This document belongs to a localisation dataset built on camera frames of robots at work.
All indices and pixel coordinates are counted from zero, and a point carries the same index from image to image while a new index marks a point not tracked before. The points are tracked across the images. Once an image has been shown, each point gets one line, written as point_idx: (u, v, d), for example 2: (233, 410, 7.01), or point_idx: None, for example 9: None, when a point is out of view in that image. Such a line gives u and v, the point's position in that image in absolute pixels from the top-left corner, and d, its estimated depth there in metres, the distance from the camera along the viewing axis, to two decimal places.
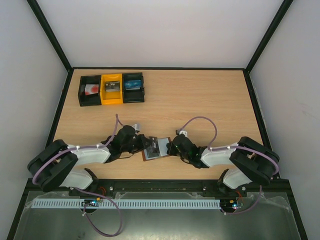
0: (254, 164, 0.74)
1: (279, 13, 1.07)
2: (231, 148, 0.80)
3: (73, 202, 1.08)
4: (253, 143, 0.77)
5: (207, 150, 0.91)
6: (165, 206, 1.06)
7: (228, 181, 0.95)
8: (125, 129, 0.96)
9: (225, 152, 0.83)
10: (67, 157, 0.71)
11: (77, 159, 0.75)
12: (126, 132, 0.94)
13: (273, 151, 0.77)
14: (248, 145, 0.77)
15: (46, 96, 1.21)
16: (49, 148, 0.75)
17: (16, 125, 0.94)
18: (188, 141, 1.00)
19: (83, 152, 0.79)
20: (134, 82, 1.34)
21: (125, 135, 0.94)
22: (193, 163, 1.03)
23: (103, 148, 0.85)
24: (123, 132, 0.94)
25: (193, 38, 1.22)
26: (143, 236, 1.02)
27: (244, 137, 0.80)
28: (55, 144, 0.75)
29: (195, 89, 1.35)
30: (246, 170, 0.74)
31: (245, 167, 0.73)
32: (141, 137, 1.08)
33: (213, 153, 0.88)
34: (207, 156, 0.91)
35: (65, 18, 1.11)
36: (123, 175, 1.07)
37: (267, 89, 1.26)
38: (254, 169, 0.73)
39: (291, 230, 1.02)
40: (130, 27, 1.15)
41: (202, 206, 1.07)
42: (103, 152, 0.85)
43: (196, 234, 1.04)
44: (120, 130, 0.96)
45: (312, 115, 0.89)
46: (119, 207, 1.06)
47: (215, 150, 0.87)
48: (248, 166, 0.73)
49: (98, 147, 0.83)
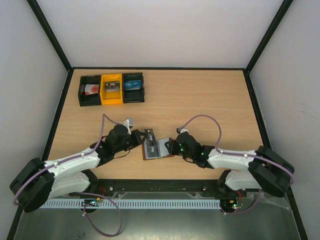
0: (273, 176, 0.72)
1: (279, 13, 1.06)
2: (248, 156, 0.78)
3: (73, 202, 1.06)
4: (271, 154, 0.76)
5: (217, 152, 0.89)
6: (165, 206, 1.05)
7: (230, 183, 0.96)
8: (118, 129, 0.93)
9: (239, 158, 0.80)
10: (45, 177, 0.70)
11: (56, 178, 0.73)
12: (117, 132, 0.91)
13: (288, 163, 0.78)
14: (267, 155, 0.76)
15: (46, 96, 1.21)
16: (26, 169, 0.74)
17: (15, 125, 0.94)
18: (192, 140, 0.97)
19: (64, 166, 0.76)
20: (134, 82, 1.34)
21: (116, 136, 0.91)
22: (198, 163, 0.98)
23: (89, 156, 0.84)
24: (115, 133, 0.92)
25: (193, 39, 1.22)
26: (143, 236, 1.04)
27: (262, 146, 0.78)
28: (32, 164, 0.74)
29: (195, 89, 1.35)
30: (265, 182, 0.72)
31: (265, 179, 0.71)
32: (135, 134, 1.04)
33: (224, 157, 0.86)
34: (215, 158, 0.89)
35: (65, 18, 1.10)
36: (123, 175, 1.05)
37: (268, 88, 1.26)
38: (273, 181, 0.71)
39: (291, 230, 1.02)
40: (130, 27, 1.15)
41: (202, 206, 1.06)
42: (90, 159, 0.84)
43: (196, 234, 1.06)
44: (110, 131, 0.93)
45: (312, 115, 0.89)
46: (119, 207, 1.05)
47: (226, 154, 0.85)
48: (269, 178, 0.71)
49: (83, 155, 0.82)
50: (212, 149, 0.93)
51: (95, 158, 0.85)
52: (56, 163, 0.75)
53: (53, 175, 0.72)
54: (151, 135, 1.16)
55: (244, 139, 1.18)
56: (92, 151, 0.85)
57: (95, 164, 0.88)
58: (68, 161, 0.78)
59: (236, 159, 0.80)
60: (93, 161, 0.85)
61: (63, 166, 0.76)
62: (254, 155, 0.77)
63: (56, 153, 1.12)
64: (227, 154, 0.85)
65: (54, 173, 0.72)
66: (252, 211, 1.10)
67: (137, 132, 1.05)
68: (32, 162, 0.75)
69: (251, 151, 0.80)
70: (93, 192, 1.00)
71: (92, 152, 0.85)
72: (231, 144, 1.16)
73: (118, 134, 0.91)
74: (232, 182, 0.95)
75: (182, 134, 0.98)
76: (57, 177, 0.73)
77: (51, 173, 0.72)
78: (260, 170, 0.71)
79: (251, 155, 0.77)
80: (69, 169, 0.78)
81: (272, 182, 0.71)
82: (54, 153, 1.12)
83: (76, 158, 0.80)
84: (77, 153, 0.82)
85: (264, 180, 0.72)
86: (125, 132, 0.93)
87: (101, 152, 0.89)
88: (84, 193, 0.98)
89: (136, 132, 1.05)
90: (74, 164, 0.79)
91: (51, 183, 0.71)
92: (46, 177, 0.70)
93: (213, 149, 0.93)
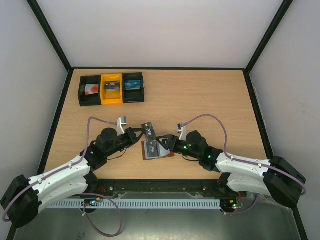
0: (288, 188, 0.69)
1: (279, 13, 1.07)
2: (262, 166, 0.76)
3: (73, 202, 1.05)
4: (286, 165, 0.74)
5: (227, 158, 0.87)
6: (165, 206, 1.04)
7: (232, 185, 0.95)
8: (104, 133, 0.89)
9: (252, 168, 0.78)
10: (29, 195, 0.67)
11: (41, 194, 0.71)
12: (104, 138, 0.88)
13: (301, 175, 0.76)
14: (283, 166, 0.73)
15: (46, 96, 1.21)
16: (11, 186, 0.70)
17: (15, 126, 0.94)
18: (204, 142, 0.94)
19: (49, 181, 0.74)
20: (134, 82, 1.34)
21: (104, 142, 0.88)
22: (204, 166, 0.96)
23: (77, 166, 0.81)
24: (102, 139, 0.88)
25: (193, 39, 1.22)
26: (143, 236, 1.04)
27: (277, 157, 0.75)
28: (16, 181, 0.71)
29: (195, 89, 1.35)
30: (280, 194, 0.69)
31: (280, 191, 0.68)
32: (129, 132, 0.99)
33: (235, 164, 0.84)
34: (224, 164, 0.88)
35: (65, 18, 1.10)
36: (122, 175, 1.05)
37: (268, 88, 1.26)
38: (288, 194, 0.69)
39: (291, 230, 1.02)
40: (129, 27, 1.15)
41: (202, 206, 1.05)
42: (78, 169, 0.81)
43: (196, 234, 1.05)
44: (97, 137, 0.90)
45: (312, 115, 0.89)
46: (119, 207, 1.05)
47: (238, 161, 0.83)
48: (284, 191, 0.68)
49: (70, 166, 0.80)
50: (221, 153, 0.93)
51: (85, 166, 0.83)
52: (41, 179, 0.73)
53: (37, 192, 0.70)
54: (149, 130, 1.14)
55: (244, 139, 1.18)
56: (81, 158, 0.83)
57: (87, 171, 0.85)
58: (54, 175, 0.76)
59: (249, 168, 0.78)
60: (83, 170, 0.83)
61: (49, 181, 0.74)
62: (268, 166, 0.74)
63: (56, 153, 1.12)
64: (239, 161, 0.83)
65: (38, 190, 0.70)
66: (252, 211, 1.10)
67: (132, 130, 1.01)
68: (16, 180, 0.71)
69: (265, 161, 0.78)
70: (93, 192, 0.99)
71: (81, 162, 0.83)
72: (232, 144, 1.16)
73: (106, 140, 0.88)
74: (233, 185, 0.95)
75: (193, 134, 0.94)
76: (42, 193, 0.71)
77: (35, 190, 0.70)
78: (276, 182, 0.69)
79: (266, 165, 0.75)
80: (56, 182, 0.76)
81: (287, 195, 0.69)
82: (54, 153, 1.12)
83: (62, 171, 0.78)
84: (64, 165, 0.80)
85: (279, 192, 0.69)
86: (113, 136, 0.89)
87: (92, 159, 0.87)
88: (84, 193, 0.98)
89: (128, 130, 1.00)
90: (61, 177, 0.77)
91: (36, 201, 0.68)
92: (30, 195, 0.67)
93: (221, 153, 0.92)
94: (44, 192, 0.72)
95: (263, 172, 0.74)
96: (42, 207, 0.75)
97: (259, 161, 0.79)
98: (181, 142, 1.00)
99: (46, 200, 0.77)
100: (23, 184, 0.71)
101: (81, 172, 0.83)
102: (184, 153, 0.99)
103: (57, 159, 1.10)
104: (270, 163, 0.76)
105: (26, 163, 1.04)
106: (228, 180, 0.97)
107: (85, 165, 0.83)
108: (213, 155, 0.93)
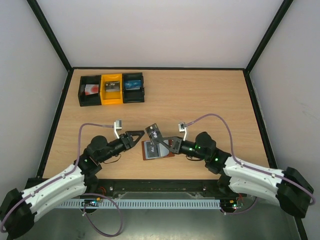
0: (300, 201, 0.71)
1: (279, 13, 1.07)
2: (275, 176, 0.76)
3: (73, 202, 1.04)
4: (298, 177, 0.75)
5: (236, 164, 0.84)
6: (165, 206, 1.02)
7: (234, 187, 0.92)
8: (94, 142, 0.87)
9: (265, 177, 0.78)
10: (24, 208, 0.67)
11: (35, 207, 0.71)
12: (94, 147, 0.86)
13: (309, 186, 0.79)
14: (296, 178, 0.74)
15: (46, 95, 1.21)
16: (5, 199, 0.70)
17: (16, 125, 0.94)
18: (214, 145, 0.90)
19: (42, 193, 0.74)
20: (134, 82, 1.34)
21: (95, 151, 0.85)
22: (210, 169, 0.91)
23: (70, 175, 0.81)
24: (92, 148, 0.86)
25: (193, 39, 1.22)
26: (143, 236, 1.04)
27: (291, 168, 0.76)
28: (10, 195, 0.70)
29: (195, 89, 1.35)
30: (292, 206, 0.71)
31: (293, 204, 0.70)
32: (125, 138, 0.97)
33: (245, 170, 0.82)
34: (232, 169, 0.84)
35: (65, 17, 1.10)
36: (123, 175, 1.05)
37: (268, 89, 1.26)
38: (301, 206, 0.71)
39: (291, 230, 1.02)
40: (129, 27, 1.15)
41: (202, 206, 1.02)
42: (71, 178, 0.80)
43: (196, 234, 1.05)
44: (87, 147, 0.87)
45: (312, 115, 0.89)
46: (119, 207, 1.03)
47: (249, 167, 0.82)
48: (297, 204, 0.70)
49: (63, 176, 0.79)
50: (229, 158, 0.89)
51: (79, 175, 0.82)
52: (33, 192, 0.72)
53: (30, 205, 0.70)
54: (155, 132, 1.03)
55: (244, 139, 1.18)
56: (75, 167, 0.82)
57: (82, 179, 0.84)
58: (48, 186, 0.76)
59: (261, 177, 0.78)
60: (77, 179, 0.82)
61: (42, 193, 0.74)
62: (282, 177, 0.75)
63: (56, 153, 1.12)
64: (250, 168, 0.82)
65: (31, 203, 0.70)
66: (252, 211, 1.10)
67: (128, 133, 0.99)
68: (10, 192, 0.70)
69: (277, 171, 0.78)
70: (92, 193, 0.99)
71: (74, 171, 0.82)
72: (232, 144, 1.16)
73: (97, 149, 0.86)
74: (236, 187, 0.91)
75: (202, 135, 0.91)
76: (35, 206, 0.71)
77: (28, 203, 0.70)
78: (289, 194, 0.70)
79: (279, 176, 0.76)
80: (49, 193, 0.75)
81: (300, 207, 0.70)
82: (54, 153, 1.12)
83: (55, 182, 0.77)
84: (57, 175, 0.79)
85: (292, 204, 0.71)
86: (103, 144, 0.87)
87: (86, 168, 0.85)
88: (85, 194, 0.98)
89: (122, 136, 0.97)
90: (53, 188, 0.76)
91: (29, 214, 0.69)
92: (24, 208, 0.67)
93: (229, 158, 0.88)
94: (37, 204, 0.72)
95: (277, 183, 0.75)
96: (36, 217, 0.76)
97: (272, 171, 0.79)
98: (186, 143, 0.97)
99: (41, 209, 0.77)
100: (17, 196, 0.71)
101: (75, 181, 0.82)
102: (188, 154, 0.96)
103: (57, 158, 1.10)
104: (282, 174, 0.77)
105: (27, 163, 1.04)
106: (230, 182, 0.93)
107: (78, 173, 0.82)
108: (220, 158, 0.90)
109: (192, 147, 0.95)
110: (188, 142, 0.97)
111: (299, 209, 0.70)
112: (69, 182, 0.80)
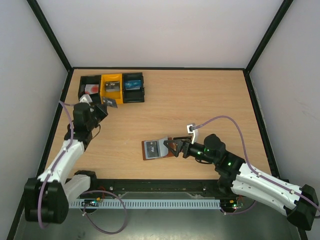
0: (311, 216, 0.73)
1: (278, 13, 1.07)
2: (294, 193, 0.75)
3: (73, 202, 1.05)
4: (314, 195, 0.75)
5: (251, 172, 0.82)
6: (165, 206, 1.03)
7: (236, 190, 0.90)
8: (78, 107, 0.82)
9: (282, 192, 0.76)
10: (52, 184, 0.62)
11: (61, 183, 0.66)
12: (81, 110, 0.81)
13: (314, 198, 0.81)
14: (312, 196, 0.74)
15: (46, 95, 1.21)
16: (26, 195, 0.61)
17: (15, 125, 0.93)
18: (224, 148, 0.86)
19: (59, 169, 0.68)
20: (134, 82, 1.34)
21: (83, 112, 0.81)
22: (221, 173, 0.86)
23: (73, 145, 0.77)
24: (79, 112, 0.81)
25: (192, 38, 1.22)
26: (143, 236, 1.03)
27: (307, 185, 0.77)
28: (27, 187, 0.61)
29: (196, 89, 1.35)
30: (304, 221, 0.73)
31: (305, 219, 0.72)
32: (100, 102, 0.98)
33: (259, 180, 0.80)
34: (244, 178, 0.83)
35: (64, 17, 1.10)
36: (123, 175, 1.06)
37: (268, 89, 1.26)
38: (311, 222, 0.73)
39: (291, 230, 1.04)
40: (128, 28, 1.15)
41: (202, 206, 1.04)
42: (74, 148, 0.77)
43: (196, 234, 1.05)
44: (73, 113, 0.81)
45: (312, 115, 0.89)
46: (126, 207, 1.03)
47: (264, 178, 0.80)
48: (309, 220, 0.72)
49: (66, 149, 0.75)
50: (243, 164, 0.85)
51: (78, 143, 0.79)
52: (50, 171, 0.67)
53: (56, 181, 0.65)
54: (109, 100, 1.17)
55: (244, 139, 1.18)
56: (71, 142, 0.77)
57: (83, 148, 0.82)
58: (59, 163, 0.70)
59: (279, 191, 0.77)
60: (79, 148, 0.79)
61: (59, 169, 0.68)
62: (300, 194, 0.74)
63: (56, 153, 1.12)
64: (267, 179, 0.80)
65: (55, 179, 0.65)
66: (252, 211, 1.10)
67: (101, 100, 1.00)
68: (27, 185, 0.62)
69: (296, 188, 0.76)
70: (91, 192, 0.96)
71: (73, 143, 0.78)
72: (232, 144, 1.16)
73: (84, 110, 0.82)
74: (238, 191, 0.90)
75: (211, 138, 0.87)
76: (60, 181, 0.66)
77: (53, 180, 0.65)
78: (302, 210, 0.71)
79: (298, 193, 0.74)
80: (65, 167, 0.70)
81: (309, 223, 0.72)
82: (54, 153, 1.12)
83: (62, 156, 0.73)
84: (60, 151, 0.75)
85: (303, 219, 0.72)
86: (86, 105, 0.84)
87: (79, 136, 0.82)
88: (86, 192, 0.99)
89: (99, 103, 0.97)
90: (65, 161, 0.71)
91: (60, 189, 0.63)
92: (53, 185, 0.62)
93: (243, 164, 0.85)
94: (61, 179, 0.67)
95: (295, 200, 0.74)
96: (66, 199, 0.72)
97: (289, 186, 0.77)
98: (195, 145, 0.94)
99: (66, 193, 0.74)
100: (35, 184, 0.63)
101: (78, 151, 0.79)
102: (197, 157, 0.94)
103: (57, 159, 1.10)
104: (300, 192, 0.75)
105: (26, 164, 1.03)
106: (232, 185, 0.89)
107: (77, 142, 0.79)
108: (232, 162, 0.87)
109: (200, 151, 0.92)
110: (197, 144, 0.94)
111: (310, 223, 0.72)
112: (76, 150, 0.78)
